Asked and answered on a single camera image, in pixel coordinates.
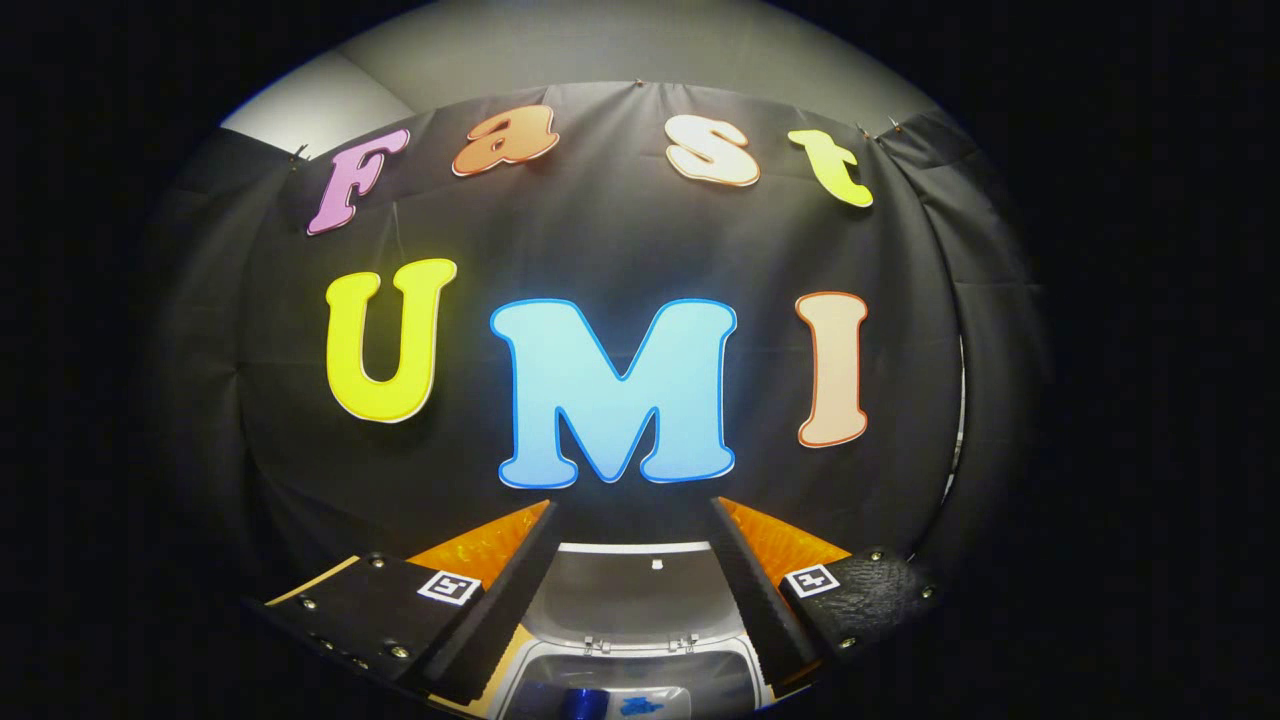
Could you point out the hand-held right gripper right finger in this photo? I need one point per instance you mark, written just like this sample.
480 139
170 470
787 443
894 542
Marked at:
755 590

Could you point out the blue paper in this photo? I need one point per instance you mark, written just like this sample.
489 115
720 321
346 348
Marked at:
638 707

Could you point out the white desktop garbage bin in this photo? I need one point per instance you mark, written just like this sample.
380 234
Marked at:
640 595

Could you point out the black backdrop cloth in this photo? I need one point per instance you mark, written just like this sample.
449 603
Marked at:
600 220

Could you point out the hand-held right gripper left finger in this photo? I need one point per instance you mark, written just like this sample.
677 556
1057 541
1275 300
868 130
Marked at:
500 610

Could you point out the blue pop can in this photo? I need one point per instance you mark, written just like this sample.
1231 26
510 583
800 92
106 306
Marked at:
587 704

